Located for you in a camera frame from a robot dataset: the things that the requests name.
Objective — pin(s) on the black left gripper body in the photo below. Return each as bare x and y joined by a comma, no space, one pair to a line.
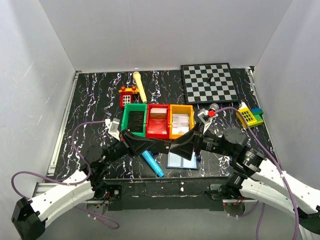
127,142

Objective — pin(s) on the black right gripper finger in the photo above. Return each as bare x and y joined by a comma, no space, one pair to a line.
186,140
183,150

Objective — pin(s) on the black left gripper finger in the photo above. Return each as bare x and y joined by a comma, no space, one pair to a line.
125,134
135,147

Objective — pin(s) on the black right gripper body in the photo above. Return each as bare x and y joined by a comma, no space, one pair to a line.
196,140

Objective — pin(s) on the navy blue card holder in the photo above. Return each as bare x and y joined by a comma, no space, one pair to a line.
175,161

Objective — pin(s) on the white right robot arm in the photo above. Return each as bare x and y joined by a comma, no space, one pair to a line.
255,176

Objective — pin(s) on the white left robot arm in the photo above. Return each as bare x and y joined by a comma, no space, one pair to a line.
31,216

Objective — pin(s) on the white cards in yellow bin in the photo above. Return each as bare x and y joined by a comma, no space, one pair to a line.
180,123

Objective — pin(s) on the black cards in green bin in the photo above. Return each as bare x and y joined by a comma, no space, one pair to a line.
135,122

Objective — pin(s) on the cards in red bin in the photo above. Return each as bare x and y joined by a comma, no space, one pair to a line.
157,123

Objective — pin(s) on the light blue toy microphone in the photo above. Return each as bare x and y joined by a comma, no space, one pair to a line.
153,164

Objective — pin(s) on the yellow plastic bin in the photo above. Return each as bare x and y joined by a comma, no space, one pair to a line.
184,109

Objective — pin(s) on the red plastic bin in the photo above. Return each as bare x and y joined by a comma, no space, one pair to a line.
158,136

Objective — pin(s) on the green plastic bin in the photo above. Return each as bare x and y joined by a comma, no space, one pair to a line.
134,107

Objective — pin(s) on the black toy microphone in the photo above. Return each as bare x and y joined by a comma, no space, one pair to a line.
214,107

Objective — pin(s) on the yellow green toy brick house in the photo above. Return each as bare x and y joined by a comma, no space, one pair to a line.
253,117

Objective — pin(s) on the red toy brick house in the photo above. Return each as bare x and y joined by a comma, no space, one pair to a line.
126,95

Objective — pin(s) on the black grey chessboard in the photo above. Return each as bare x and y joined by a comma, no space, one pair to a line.
198,91

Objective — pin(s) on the cream toy microphone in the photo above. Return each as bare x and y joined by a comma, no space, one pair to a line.
139,84

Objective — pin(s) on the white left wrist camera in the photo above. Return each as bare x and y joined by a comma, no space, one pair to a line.
113,127

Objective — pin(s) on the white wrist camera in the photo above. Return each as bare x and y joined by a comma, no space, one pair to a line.
206,117
113,127

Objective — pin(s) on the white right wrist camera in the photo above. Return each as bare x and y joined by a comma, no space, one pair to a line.
206,117

